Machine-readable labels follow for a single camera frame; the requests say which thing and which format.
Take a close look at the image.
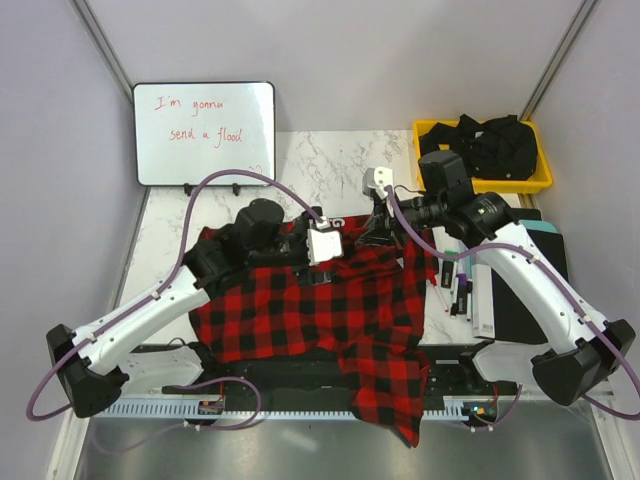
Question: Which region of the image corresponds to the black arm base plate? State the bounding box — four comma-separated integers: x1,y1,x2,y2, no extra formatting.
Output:
188,342,517,412

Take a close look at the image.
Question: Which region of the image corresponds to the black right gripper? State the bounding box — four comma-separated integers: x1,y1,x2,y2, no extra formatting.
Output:
355,191,447,250

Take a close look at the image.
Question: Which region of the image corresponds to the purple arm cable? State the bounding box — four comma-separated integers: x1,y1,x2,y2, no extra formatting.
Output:
383,186,640,432
25,169,331,456

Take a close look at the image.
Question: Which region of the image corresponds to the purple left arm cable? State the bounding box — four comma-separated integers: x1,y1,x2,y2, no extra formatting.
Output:
25,169,331,456

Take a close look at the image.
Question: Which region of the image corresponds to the black shirt in bin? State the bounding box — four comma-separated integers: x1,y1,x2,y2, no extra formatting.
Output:
419,114,538,181

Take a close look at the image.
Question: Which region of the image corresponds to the white dry erase board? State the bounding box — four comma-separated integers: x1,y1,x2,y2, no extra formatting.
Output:
133,81,276,187

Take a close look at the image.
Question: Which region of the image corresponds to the green cap marker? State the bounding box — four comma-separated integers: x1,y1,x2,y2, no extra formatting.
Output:
440,250,458,289

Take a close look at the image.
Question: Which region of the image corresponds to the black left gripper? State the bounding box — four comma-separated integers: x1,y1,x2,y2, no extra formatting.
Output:
249,207,335,287

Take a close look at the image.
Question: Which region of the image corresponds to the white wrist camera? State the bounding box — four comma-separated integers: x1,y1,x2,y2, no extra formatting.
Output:
362,167,394,200
306,216,344,266

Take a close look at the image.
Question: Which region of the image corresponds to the white slotted cable duct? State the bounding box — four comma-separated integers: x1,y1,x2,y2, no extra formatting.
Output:
96,398,354,421

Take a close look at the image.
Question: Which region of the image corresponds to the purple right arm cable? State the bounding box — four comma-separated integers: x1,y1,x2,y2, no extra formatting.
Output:
383,186,640,432

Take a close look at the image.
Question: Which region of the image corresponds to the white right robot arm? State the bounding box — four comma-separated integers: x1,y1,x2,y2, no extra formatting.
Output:
360,150,639,406

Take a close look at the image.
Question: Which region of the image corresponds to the teal notebook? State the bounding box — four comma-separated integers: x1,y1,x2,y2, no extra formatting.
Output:
519,219,559,235

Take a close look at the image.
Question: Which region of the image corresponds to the purple cap marker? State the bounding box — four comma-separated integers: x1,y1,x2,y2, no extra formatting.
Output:
454,273,469,307

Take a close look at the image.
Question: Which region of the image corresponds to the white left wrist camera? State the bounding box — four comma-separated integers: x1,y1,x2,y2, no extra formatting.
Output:
306,216,344,266

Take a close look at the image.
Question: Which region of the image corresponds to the yellow plastic bin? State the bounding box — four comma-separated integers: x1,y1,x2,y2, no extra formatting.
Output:
412,119,553,194

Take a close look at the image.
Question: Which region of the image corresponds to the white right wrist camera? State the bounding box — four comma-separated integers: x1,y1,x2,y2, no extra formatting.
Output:
362,167,394,200

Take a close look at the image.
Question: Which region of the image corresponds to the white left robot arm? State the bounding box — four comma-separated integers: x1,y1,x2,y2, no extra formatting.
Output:
46,199,343,418

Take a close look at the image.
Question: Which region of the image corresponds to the black folder stack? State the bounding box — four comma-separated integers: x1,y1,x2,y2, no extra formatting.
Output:
492,208,569,345

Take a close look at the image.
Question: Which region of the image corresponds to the red marker pen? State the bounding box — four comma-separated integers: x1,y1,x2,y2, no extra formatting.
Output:
430,280,449,313

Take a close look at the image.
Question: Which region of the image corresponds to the red black plaid shirt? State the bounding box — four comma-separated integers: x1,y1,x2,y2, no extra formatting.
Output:
189,215,438,447

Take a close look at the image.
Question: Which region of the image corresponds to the aluminium frame rail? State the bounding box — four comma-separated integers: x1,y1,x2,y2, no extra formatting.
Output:
90,357,546,405

